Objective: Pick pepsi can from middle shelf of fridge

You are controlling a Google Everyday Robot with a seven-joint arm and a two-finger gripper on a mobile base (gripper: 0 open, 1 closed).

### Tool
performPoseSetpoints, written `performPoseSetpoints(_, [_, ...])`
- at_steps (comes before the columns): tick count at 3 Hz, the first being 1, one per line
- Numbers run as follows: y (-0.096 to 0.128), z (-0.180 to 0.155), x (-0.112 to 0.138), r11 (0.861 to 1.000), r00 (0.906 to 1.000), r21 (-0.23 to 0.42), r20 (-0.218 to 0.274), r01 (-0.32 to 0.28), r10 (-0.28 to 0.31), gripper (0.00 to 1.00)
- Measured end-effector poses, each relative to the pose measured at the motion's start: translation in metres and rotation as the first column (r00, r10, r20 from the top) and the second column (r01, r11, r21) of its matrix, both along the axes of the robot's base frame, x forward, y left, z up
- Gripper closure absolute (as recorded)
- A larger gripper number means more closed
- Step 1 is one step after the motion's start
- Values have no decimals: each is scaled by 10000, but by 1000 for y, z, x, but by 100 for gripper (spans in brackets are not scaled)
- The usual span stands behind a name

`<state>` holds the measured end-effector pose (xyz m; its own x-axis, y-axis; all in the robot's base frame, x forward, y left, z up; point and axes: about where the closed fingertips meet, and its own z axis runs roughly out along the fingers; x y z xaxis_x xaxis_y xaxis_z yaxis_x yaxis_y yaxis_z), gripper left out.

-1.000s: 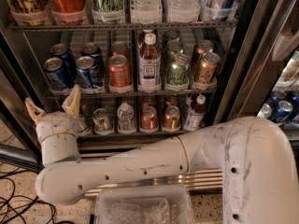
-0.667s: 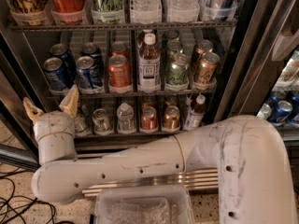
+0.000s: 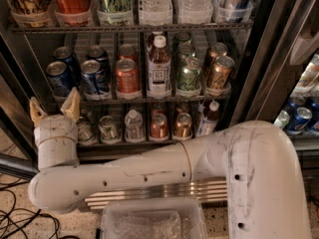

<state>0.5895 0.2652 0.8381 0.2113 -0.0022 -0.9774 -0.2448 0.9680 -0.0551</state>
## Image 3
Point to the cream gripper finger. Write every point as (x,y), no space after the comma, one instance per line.
(36,112)
(71,106)

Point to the green can rear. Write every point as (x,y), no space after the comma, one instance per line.
(181,38)

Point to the clear water bottle top right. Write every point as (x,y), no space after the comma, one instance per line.
(193,11)

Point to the copper can front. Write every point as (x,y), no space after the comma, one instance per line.
(219,72)

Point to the silver green can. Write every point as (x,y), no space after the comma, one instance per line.
(85,133)
(108,130)

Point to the yellow can top shelf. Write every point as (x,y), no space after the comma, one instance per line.
(32,13)

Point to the green can front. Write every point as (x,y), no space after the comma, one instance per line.
(189,73)

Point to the open fridge glass door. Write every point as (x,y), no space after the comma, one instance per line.
(18,155)

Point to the red coca cola can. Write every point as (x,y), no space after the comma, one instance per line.
(73,12)

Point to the wire shelf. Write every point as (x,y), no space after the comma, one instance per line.
(131,28)
(152,100)

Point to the middle wire shelf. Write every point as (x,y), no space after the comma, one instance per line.
(152,100)

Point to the copper can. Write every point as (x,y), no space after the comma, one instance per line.
(219,72)
(212,52)

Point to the steel fridge vent grille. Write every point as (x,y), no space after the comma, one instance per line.
(206,191)

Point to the brown tea bottle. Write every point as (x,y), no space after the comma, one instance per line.
(151,39)
(159,85)

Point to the tea bottle bottom shelf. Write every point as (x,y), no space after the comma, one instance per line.
(208,119)

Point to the orange can bottom shelf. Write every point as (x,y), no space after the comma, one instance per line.
(159,127)

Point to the green can top shelf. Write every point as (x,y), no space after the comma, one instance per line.
(115,12)

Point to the pepsi can right fridge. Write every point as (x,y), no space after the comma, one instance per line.
(301,117)

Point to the gold can bottom shelf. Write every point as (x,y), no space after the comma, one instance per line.
(182,125)

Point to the orange soda can front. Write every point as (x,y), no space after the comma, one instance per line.
(127,75)

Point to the clear water bottle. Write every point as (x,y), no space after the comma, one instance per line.
(155,12)
(193,11)

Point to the copper can rear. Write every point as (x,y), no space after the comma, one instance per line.
(212,52)

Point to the orange soda can rear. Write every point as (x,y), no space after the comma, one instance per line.
(127,51)

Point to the orange soda can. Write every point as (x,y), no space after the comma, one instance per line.
(127,51)
(127,75)

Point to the clear plastic bin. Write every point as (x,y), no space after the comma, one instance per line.
(158,218)

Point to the brown tea bottle front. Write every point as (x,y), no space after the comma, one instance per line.
(159,85)

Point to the top wire shelf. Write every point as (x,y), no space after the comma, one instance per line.
(131,28)

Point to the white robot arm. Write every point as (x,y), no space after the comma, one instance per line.
(265,190)

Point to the brown tea bottle rear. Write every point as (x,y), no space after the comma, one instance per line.
(151,39)

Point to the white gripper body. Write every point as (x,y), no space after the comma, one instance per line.
(55,127)

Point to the green can middle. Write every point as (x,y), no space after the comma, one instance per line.
(183,51)

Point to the blue red bull can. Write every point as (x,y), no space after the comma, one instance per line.
(231,11)

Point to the blue pepsi can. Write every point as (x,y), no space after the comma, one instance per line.
(99,54)
(95,78)
(67,55)
(60,78)

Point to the silver green can bottom left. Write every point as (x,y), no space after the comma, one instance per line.
(85,133)

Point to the clear water bottle top left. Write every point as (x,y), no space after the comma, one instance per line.
(155,12)

